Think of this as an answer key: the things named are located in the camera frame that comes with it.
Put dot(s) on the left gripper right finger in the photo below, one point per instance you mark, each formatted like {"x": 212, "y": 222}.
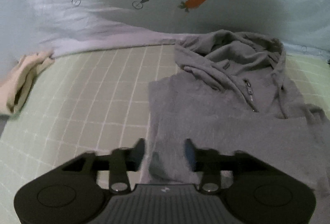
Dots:
{"x": 202, "y": 161}

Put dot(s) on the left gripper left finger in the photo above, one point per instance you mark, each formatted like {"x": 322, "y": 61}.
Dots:
{"x": 122, "y": 160}

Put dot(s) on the grey zip hoodie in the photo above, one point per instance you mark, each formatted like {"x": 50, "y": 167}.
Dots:
{"x": 232, "y": 93}

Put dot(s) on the green grid-pattern mat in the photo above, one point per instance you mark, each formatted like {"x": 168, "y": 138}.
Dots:
{"x": 90, "y": 101}

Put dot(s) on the folded beige garment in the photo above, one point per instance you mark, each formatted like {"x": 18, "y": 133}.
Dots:
{"x": 16, "y": 87}

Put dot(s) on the light blue carrot-print sheet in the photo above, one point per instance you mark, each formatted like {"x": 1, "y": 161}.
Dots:
{"x": 73, "y": 26}

